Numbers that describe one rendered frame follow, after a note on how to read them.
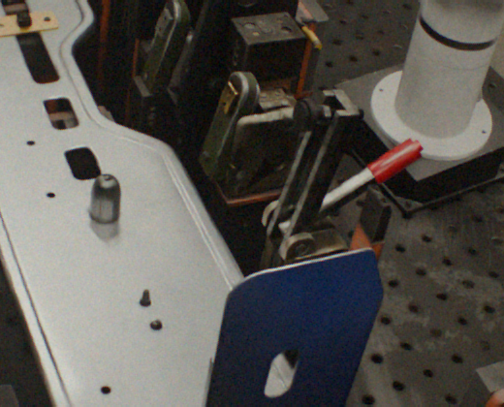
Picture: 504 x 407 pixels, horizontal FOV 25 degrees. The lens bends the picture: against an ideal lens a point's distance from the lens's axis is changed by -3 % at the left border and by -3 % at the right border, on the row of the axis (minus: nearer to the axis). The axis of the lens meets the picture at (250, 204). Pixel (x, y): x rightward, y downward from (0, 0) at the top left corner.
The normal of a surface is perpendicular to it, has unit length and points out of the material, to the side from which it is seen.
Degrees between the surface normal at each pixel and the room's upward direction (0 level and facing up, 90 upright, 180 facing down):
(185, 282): 0
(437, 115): 95
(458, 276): 0
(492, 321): 0
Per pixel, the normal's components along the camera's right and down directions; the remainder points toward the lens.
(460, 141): 0.11, -0.66
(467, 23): -0.11, 0.83
